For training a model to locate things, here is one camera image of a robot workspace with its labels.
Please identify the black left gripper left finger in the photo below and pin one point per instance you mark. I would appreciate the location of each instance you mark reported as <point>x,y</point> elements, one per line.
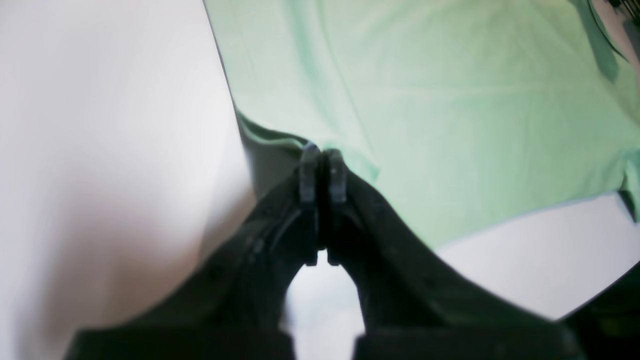
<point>230,308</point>

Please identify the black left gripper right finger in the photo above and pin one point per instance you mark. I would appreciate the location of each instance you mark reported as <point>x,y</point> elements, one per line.
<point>414,305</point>

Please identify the light green T-shirt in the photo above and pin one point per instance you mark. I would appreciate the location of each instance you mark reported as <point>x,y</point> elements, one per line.
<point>464,114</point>

